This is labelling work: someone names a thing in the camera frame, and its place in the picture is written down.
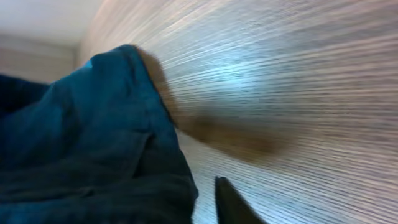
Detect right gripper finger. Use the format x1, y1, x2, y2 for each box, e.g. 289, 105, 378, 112
215, 177, 267, 224

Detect dark blue shorts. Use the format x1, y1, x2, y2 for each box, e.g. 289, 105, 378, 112
1, 45, 198, 223

